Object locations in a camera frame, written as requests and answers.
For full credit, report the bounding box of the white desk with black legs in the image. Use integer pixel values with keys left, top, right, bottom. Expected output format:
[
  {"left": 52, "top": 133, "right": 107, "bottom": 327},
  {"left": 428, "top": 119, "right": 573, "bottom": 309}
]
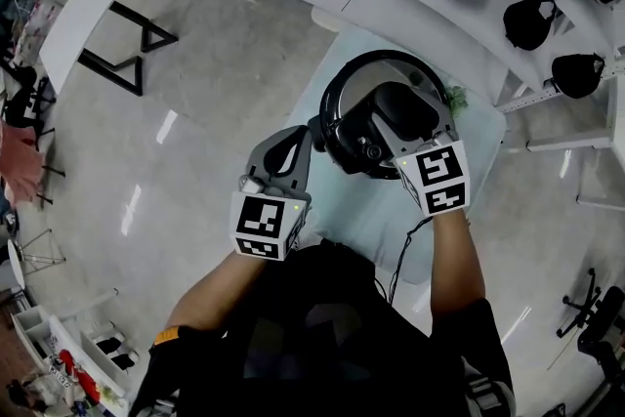
[{"left": 38, "top": 0, "right": 180, "bottom": 97}]

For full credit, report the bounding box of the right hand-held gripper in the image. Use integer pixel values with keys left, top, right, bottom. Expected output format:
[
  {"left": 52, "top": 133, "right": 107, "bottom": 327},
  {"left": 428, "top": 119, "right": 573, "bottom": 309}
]
[{"left": 369, "top": 95, "right": 473, "bottom": 219}]

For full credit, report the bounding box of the metal folding stand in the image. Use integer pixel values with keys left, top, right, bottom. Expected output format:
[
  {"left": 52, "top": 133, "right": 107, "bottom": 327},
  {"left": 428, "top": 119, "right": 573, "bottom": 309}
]
[{"left": 7, "top": 228, "right": 67, "bottom": 292}]

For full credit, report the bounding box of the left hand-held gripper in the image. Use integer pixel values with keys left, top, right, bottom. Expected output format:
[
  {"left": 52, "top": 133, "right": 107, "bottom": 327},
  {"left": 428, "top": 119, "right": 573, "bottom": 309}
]
[{"left": 229, "top": 125, "right": 314, "bottom": 263}]

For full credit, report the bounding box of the person's right forearm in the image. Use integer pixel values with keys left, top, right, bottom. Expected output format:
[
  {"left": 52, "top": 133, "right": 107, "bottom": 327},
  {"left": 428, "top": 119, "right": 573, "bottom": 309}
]
[{"left": 429, "top": 209, "right": 487, "bottom": 316}]

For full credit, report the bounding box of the white cubby shelf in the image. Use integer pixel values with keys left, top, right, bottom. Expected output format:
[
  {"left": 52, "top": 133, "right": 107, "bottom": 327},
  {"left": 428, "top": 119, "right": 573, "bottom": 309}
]
[{"left": 12, "top": 305, "right": 143, "bottom": 406}]

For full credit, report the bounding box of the white shelving unit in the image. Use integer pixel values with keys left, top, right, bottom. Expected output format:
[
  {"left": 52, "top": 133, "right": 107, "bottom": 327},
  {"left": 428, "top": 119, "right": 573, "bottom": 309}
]
[{"left": 180, "top": 0, "right": 625, "bottom": 113}]

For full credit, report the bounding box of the person's left forearm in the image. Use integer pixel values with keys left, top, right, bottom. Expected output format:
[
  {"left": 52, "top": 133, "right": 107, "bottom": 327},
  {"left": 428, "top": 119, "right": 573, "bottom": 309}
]
[{"left": 163, "top": 251, "right": 277, "bottom": 333}]

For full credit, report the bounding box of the table with light blue cloth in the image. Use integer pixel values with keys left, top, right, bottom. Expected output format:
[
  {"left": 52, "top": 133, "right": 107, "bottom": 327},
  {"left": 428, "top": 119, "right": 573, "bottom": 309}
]
[{"left": 285, "top": 26, "right": 508, "bottom": 287}]

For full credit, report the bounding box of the black office chair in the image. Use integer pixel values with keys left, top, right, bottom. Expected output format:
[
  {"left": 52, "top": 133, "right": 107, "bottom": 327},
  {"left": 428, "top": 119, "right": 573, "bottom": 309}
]
[{"left": 556, "top": 268, "right": 625, "bottom": 377}]

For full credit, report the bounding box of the pale plant in white pot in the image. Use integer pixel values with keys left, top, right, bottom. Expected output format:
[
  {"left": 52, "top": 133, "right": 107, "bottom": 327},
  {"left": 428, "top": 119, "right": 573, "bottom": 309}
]
[{"left": 446, "top": 85, "right": 470, "bottom": 118}]

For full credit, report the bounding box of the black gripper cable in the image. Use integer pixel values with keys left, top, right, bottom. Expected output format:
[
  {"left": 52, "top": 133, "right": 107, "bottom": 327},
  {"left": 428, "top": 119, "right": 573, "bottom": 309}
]
[{"left": 388, "top": 215, "right": 435, "bottom": 305}]

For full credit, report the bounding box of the orange sleeve tag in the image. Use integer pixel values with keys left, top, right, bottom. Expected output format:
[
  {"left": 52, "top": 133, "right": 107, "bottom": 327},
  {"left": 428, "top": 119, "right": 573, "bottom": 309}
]
[{"left": 153, "top": 326, "right": 180, "bottom": 347}]

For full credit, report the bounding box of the pink cloth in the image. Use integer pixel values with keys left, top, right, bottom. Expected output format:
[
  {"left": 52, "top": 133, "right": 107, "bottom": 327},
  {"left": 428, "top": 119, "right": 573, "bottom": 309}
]
[{"left": 0, "top": 119, "right": 46, "bottom": 207}]

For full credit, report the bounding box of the black glass pot lid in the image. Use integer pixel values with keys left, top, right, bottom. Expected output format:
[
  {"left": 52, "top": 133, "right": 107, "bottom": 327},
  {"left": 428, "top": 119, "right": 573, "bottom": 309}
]
[{"left": 319, "top": 49, "right": 450, "bottom": 182}]

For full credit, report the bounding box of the person's black clothed torso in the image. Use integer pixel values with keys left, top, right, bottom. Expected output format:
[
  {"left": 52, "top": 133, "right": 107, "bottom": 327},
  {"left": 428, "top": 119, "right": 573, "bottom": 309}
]
[{"left": 129, "top": 238, "right": 514, "bottom": 417}]

